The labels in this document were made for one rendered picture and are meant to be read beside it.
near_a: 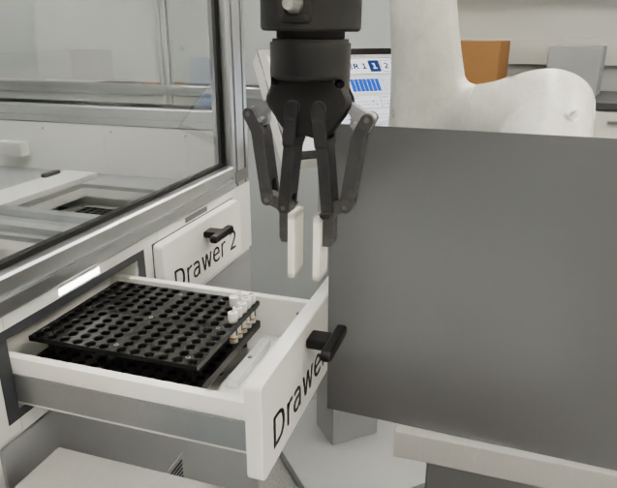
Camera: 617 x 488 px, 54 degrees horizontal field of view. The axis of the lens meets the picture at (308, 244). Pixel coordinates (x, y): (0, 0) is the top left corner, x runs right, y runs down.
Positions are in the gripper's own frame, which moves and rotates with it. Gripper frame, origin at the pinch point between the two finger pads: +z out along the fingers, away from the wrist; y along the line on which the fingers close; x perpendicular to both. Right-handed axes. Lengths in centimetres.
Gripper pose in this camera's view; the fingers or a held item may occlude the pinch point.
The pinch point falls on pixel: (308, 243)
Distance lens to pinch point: 62.1
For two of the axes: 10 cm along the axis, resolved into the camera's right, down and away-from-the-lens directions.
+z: -0.1, 9.4, 3.4
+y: 9.5, 1.1, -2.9
